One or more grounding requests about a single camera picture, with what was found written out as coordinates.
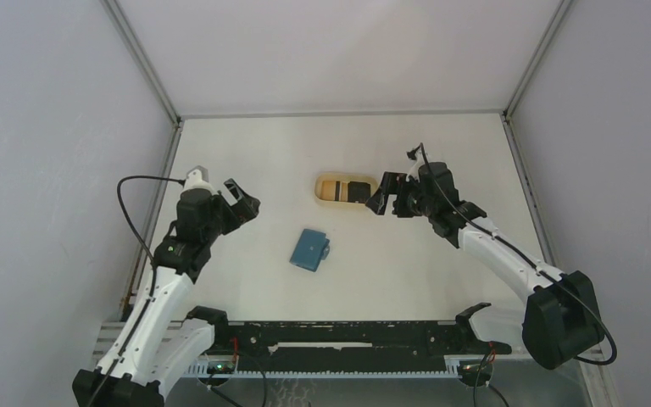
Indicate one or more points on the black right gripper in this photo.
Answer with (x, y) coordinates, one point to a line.
(394, 183)

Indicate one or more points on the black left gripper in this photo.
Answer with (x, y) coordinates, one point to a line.
(244, 209)

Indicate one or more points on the blue leather card holder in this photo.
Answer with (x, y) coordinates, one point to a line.
(310, 250)

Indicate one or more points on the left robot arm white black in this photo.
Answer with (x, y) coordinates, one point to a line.
(140, 369)

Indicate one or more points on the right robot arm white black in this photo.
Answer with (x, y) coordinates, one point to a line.
(559, 320)

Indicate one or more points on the black VIP card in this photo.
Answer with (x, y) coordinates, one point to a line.
(359, 192)

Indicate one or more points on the beige oval plastic tray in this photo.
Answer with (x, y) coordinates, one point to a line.
(342, 177)

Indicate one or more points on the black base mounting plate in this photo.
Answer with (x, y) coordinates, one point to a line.
(431, 337)

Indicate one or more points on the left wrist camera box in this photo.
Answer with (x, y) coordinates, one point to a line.
(197, 178)

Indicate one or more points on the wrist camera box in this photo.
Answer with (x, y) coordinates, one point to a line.
(197, 178)
(415, 156)

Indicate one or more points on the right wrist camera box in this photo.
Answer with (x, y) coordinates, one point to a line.
(415, 156)

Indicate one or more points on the white slotted cable duct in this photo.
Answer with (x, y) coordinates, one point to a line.
(445, 369)

